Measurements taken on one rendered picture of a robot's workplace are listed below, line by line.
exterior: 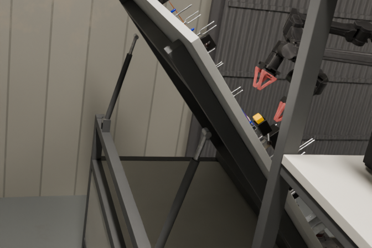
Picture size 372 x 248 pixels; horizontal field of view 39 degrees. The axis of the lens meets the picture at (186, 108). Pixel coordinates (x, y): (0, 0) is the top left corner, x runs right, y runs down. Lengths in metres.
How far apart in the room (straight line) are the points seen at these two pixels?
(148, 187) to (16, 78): 1.34
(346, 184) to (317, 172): 0.05
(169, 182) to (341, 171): 1.28
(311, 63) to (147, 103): 2.48
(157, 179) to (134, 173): 0.10
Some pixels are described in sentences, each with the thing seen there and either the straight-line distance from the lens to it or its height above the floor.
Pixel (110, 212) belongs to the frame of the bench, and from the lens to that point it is 1.99.
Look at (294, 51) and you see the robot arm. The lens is 2.02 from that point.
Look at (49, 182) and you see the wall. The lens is 3.55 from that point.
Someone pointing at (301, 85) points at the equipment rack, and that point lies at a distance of 1.01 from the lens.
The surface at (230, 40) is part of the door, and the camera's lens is 3.40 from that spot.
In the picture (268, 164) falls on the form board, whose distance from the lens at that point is 1.16.
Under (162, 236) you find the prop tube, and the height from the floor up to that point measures 1.11.
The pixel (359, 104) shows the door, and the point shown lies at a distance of 4.10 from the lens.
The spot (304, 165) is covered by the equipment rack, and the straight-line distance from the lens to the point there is 1.03.
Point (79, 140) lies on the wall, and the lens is 3.43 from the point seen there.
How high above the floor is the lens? 1.88
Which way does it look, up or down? 21 degrees down
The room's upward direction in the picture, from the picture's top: 10 degrees clockwise
